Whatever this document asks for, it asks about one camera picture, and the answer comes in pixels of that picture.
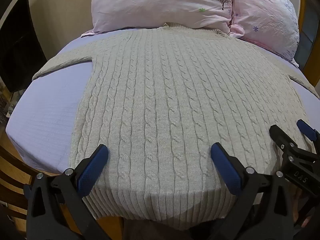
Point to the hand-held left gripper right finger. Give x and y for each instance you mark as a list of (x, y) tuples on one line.
[(225, 169)]

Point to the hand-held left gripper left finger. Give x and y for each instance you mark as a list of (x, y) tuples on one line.
[(93, 169)]

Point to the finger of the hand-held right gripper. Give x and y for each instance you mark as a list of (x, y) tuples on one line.
[(306, 129), (280, 136)]

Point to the person's right hand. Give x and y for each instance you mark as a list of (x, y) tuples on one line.
[(301, 207)]

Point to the pink floral pillow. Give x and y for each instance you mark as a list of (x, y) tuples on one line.
[(267, 15), (160, 2)]

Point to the black cabinet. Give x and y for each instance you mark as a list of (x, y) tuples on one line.
[(18, 45)]

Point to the wooden bed frame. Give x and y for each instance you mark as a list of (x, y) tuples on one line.
[(15, 185)]

